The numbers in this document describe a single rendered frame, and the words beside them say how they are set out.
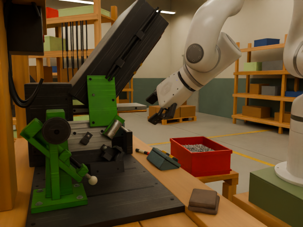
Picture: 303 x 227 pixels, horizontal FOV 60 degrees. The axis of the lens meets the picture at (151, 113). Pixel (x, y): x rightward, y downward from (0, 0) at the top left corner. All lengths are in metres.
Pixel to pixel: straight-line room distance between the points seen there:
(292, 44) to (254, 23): 7.17
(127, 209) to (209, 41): 0.49
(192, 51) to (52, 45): 3.73
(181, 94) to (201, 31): 0.19
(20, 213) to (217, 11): 0.76
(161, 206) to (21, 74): 1.32
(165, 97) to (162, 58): 10.62
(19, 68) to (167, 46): 10.00
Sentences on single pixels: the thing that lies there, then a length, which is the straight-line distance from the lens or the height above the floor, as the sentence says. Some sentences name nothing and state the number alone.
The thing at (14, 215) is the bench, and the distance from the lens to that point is 0.88.
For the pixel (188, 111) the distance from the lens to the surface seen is 7.60.
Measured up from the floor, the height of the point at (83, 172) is 0.98.
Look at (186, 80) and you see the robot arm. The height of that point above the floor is 1.26.
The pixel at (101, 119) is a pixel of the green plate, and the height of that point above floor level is 1.10.
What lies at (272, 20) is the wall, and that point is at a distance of 7.70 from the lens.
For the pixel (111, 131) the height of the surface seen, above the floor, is 1.05.
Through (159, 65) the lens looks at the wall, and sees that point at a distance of 11.30.
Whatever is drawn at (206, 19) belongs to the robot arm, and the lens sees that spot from 0.67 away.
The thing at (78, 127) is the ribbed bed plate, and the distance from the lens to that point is 1.08.
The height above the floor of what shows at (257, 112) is 0.39.
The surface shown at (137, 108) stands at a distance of 1.25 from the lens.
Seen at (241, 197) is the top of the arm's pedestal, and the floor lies 0.85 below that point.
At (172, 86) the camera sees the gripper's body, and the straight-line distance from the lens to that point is 0.77.
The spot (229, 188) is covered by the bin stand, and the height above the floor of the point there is 0.73.
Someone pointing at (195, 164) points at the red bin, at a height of 0.86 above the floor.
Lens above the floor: 1.26
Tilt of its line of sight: 8 degrees down
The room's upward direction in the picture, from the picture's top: straight up
